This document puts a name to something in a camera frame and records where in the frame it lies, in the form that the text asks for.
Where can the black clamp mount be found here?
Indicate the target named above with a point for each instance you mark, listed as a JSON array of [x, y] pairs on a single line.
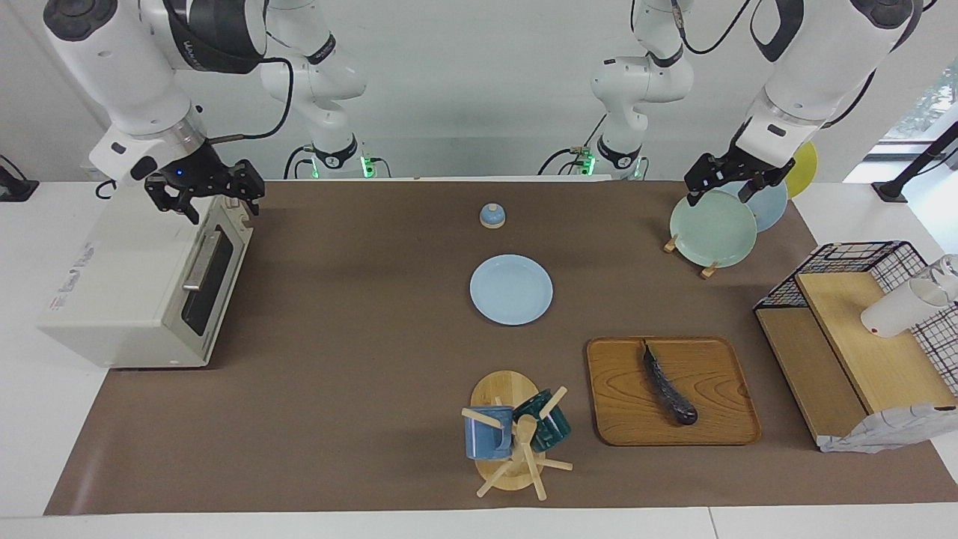
[[15, 187]]

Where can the white grey patterned cloth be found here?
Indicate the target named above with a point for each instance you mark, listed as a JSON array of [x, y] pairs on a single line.
[[883, 433]]

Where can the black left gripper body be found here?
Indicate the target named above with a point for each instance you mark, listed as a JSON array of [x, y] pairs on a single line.
[[745, 168]]

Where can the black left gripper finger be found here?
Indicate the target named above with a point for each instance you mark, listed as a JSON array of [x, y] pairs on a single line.
[[748, 192], [696, 187]]

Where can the light blue plate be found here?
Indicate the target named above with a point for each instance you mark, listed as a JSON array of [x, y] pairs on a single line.
[[511, 290]]

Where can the brown table mat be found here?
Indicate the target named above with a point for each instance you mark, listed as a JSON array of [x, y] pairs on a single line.
[[359, 337]]

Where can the white cup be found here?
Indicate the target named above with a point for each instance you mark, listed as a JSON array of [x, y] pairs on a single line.
[[894, 313]]

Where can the clear glass cup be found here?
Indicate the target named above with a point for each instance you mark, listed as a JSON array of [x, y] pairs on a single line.
[[947, 273]]

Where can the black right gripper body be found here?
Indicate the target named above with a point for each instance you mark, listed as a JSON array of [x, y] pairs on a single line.
[[202, 176]]

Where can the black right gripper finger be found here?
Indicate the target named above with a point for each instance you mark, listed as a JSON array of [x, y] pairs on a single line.
[[176, 201], [253, 187]]

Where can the yellow plate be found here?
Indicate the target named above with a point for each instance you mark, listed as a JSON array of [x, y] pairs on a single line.
[[805, 168]]

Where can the dark green mug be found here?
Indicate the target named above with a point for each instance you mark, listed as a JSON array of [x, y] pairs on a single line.
[[554, 430]]

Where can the wooden plate rack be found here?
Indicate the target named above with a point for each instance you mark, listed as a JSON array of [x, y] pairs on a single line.
[[670, 244]]

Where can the small blue lid wooden knob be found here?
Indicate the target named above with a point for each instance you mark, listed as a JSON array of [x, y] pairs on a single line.
[[492, 217]]

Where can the wooden shelf box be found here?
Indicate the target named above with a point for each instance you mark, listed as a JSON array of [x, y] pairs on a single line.
[[876, 359]]

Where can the wooden serving tray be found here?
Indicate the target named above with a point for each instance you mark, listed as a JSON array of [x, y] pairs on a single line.
[[636, 389]]

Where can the dark purple eggplant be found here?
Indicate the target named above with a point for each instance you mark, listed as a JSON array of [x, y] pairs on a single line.
[[666, 389]]

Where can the window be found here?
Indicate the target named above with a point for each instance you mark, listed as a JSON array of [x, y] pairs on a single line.
[[932, 97]]

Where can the pale blue racked plate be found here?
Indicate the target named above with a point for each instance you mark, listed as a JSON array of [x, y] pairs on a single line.
[[771, 211]]

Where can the blue mug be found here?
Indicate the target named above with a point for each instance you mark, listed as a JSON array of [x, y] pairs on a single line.
[[483, 442]]

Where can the white wall socket box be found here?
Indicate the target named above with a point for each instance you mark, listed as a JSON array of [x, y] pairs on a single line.
[[93, 174]]

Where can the black stand leg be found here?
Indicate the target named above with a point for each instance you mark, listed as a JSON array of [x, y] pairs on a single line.
[[917, 165]]

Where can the toaster oven glass door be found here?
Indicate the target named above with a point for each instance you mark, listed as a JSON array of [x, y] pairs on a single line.
[[213, 284]]

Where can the cream toaster oven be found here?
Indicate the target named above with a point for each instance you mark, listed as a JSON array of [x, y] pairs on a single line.
[[112, 284]]

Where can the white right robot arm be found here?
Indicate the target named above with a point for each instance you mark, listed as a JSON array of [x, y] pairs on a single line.
[[127, 75]]

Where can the wooden mug tree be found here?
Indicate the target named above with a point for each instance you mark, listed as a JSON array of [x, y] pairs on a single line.
[[503, 388]]

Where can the pale green plate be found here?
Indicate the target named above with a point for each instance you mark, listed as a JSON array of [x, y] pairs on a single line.
[[711, 232]]

